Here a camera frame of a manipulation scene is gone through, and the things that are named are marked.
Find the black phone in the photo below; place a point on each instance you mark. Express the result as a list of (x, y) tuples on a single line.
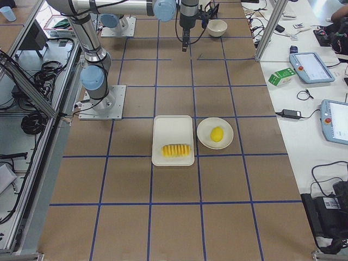
[(279, 29)]

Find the black power adapter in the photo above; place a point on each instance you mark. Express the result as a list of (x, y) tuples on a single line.
[(291, 114)]

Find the far blue teach pendant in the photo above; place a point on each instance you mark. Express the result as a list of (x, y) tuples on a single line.
[(310, 68)]

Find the blue teach pendant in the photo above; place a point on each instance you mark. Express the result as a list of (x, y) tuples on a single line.
[(334, 121), (310, 68)]

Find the aluminium frame post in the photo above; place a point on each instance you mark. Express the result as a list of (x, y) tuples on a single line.
[(271, 25)]

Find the green white carton box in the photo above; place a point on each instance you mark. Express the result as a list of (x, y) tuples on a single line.
[(281, 77)]

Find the white rectangular tray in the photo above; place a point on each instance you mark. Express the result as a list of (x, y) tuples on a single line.
[(172, 130)]

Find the yellow lemon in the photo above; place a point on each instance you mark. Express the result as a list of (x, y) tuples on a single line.
[(217, 134)]

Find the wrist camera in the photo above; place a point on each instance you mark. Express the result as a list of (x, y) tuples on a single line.
[(207, 12)]

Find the light blue cup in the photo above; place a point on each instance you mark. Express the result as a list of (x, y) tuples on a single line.
[(7, 12)]

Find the cream bowl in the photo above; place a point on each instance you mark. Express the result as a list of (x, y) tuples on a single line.
[(216, 28)]

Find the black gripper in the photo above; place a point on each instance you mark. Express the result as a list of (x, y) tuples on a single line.
[(186, 23)]

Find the cream round plate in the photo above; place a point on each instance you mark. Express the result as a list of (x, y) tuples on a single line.
[(205, 127)]

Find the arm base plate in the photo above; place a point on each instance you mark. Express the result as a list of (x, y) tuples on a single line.
[(108, 33), (110, 108)]

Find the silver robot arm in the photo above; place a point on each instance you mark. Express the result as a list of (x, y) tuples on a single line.
[(114, 22), (95, 76)]

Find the near blue teach pendant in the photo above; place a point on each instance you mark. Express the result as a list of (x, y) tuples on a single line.
[(334, 121)]

